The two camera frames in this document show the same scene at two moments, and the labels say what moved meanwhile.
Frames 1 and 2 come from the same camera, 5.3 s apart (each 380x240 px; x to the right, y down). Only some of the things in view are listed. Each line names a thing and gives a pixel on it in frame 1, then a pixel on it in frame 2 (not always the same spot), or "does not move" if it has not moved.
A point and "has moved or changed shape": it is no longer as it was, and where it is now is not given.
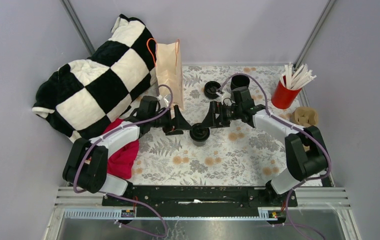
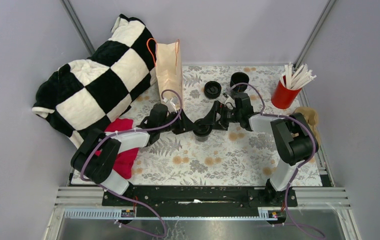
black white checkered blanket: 78,96 does not move
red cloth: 120,163 does not move
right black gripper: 210,120 does not move
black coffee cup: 199,143 has moved or changed shape
